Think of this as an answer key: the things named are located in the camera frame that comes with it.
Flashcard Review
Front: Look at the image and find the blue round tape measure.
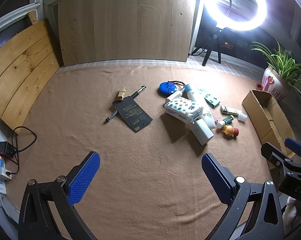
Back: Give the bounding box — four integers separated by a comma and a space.
158, 81, 178, 97

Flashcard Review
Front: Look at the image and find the dragon keychain figurine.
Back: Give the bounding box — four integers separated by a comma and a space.
222, 125, 239, 138

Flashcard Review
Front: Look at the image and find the patterned lighter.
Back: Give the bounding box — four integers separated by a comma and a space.
220, 106, 242, 116

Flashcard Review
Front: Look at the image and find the black gel pen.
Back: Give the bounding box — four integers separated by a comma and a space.
105, 85, 146, 123

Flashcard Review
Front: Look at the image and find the black card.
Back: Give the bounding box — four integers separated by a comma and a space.
112, 96, 153, 133

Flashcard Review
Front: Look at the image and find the ring light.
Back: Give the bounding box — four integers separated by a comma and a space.
204, 0, 267, 31

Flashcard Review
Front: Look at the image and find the wooden clothespin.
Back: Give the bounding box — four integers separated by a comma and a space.
116, 87, 126, 101

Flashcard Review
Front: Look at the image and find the red pot saucer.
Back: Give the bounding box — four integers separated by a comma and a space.
256, 84, 263, 91

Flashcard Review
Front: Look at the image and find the green lip balm stick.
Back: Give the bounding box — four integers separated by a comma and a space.
216, 115, 234, 129

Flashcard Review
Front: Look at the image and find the cardboard box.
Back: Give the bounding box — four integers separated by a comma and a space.
242, 89, 295, 158

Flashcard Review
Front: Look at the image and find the dark hair tie loop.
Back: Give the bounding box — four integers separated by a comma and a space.
167, 80, 186, 88

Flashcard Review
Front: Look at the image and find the small pink bottle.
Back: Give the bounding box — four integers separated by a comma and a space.
165, 90, 183, 103

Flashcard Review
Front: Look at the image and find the white cylinder cap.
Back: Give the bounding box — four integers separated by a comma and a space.
237, 113, 248, 122

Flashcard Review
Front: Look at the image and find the spider plant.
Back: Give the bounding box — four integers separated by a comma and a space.
250, 41, 301, 96

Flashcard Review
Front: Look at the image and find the black charger with cable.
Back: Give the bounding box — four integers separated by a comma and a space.
0, 126, 38, 175

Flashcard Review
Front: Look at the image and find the patterned tissue pack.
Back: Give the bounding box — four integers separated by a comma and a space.
164, 97, 203, 124

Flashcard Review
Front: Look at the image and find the blue patterned card box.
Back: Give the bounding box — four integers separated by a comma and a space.
204, 93, 221, 108

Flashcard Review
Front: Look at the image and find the pine wood headboard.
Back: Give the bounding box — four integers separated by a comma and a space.
0, 20, 63, 133

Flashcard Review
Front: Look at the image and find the white red flower pot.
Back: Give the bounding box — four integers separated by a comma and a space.
261, 66, 289, 101

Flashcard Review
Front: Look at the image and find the white sunscreen bottle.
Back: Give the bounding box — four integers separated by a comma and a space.
185, 84, 216, 129

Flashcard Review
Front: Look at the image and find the large plywood board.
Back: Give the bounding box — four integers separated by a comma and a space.
58, 0, 196, 66

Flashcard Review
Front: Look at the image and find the white power adapter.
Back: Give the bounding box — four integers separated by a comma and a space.
191, 119, 214, 146

